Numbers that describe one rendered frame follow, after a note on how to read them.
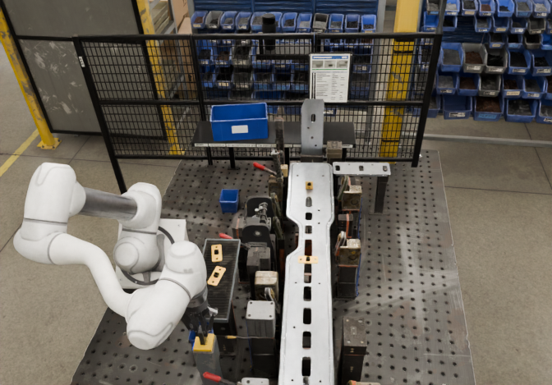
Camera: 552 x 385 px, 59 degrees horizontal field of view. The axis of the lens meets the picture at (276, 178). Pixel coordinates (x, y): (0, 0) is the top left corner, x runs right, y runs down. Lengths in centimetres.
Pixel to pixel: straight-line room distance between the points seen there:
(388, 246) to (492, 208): 159
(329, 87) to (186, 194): 102
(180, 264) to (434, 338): 130
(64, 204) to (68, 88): 282
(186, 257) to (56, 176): 58
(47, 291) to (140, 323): 237
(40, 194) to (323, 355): 108
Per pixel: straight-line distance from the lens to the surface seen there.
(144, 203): 216
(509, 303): 344
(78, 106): 453
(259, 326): 182
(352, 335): 184
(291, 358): 182
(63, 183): 171
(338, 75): 269
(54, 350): 332
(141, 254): 218
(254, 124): 264
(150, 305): 129
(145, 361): 225
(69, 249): 163
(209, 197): 285
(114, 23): 397
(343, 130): 276
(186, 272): 134
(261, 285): 191
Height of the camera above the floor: 257
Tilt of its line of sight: 40 degrees down
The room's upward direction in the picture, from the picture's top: 3 degrees counter-clockwise
